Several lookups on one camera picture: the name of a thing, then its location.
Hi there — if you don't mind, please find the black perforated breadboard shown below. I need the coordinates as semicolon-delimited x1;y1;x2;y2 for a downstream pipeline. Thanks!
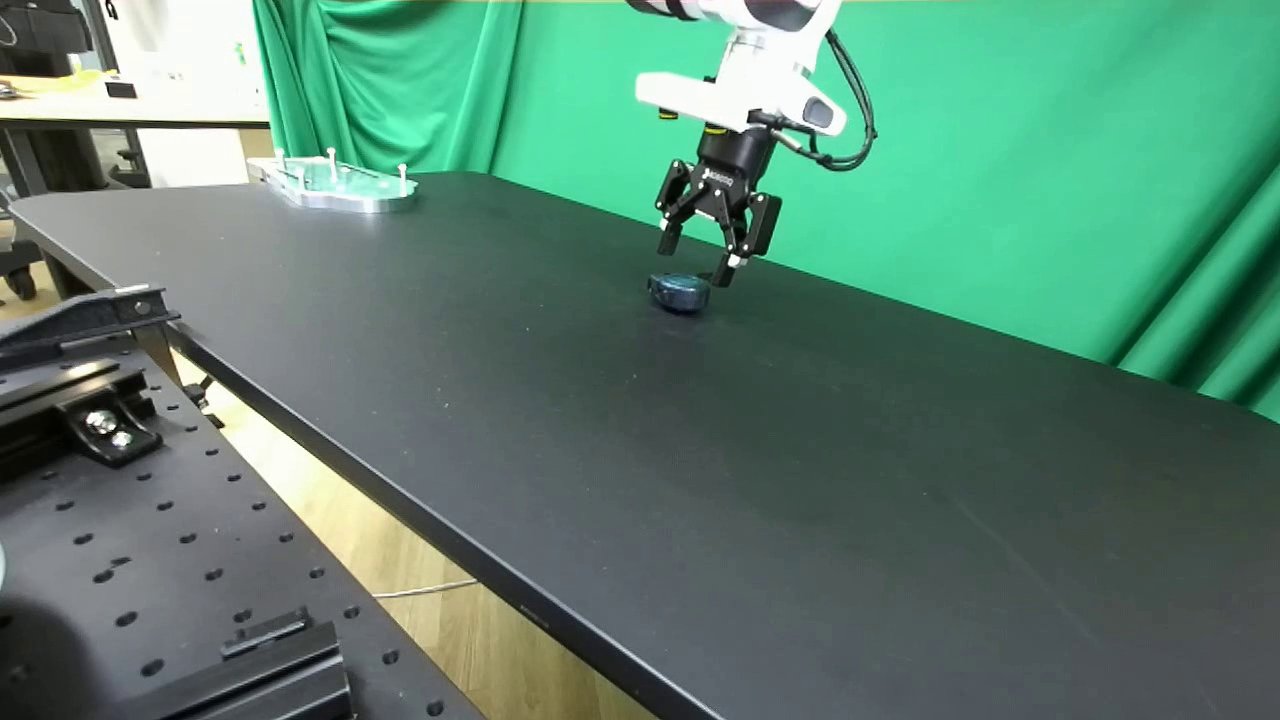
0;360;489;720

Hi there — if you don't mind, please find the black metal bracket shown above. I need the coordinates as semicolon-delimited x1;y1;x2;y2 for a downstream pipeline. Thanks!
60;395;169;466

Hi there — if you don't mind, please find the white background cabinet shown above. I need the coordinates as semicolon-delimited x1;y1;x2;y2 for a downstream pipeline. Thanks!
96;0;272;100

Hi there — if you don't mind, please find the blue round measuring tape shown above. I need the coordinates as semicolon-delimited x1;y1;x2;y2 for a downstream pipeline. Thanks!
642;267;714;318

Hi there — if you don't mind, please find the black aluminium rail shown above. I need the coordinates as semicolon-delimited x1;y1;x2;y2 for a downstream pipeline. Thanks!
0;280;184;405

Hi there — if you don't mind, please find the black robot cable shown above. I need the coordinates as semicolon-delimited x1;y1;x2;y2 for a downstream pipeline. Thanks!
774;26;885;174

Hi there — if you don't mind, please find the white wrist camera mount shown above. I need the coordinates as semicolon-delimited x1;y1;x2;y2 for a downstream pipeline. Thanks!
631;67;852;141

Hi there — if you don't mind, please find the clear acrylic plate with posts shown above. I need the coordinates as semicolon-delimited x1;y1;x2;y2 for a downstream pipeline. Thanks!
249;143;422;214

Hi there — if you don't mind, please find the beige background desk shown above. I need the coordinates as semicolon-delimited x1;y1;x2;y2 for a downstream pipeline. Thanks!
0;71;275;132

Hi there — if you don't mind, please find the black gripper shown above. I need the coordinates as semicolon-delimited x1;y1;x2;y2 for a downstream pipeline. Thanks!
652;118;788;293

